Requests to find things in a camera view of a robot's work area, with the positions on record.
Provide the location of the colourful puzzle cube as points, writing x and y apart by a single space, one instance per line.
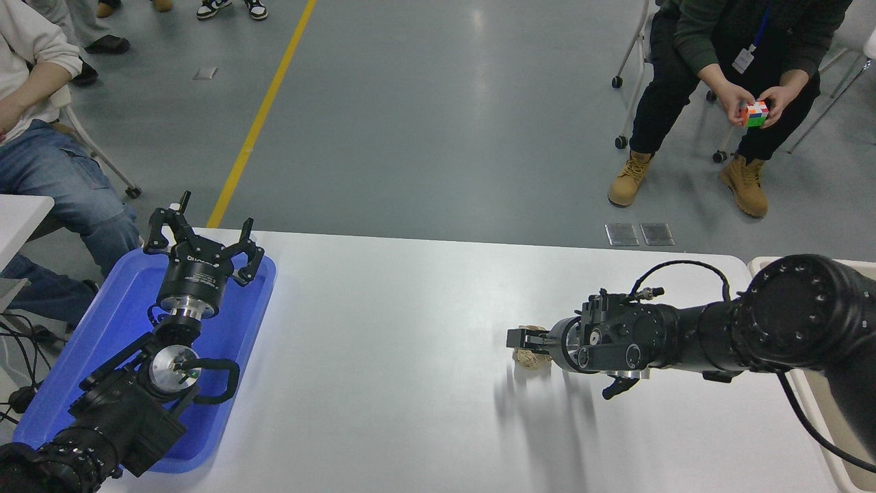
755 114

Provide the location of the person's left hand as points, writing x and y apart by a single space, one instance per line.
779 99

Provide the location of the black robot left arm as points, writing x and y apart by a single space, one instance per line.
123 418

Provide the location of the person's right hand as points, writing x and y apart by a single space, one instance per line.
733 99

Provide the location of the person's left forearm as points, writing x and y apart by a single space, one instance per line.
807 58

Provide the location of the large pale bin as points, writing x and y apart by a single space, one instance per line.
821 404

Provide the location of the blue plastic tray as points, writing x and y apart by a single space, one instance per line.
109 322

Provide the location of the person's bare forearm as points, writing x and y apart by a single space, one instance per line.
34 92

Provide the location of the white frame chair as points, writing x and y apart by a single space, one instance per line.
133 192

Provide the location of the small silver floor plate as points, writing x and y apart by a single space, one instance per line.
205 72

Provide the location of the person's right forearm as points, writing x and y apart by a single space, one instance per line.
691 55

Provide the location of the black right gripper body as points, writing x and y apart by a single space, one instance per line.
564 346

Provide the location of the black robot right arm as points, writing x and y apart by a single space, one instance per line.
787 315

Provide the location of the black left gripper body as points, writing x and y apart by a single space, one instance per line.
195 281

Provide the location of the white leg chair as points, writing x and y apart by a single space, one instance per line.
870 44

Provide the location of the person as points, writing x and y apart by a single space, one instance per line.
48 171
106 45
718 27
106 8
213 8

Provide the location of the white id badge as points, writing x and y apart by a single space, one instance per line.
743 61

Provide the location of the tan paper ball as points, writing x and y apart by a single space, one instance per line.
530 359

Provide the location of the white side table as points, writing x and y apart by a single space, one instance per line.
20 219

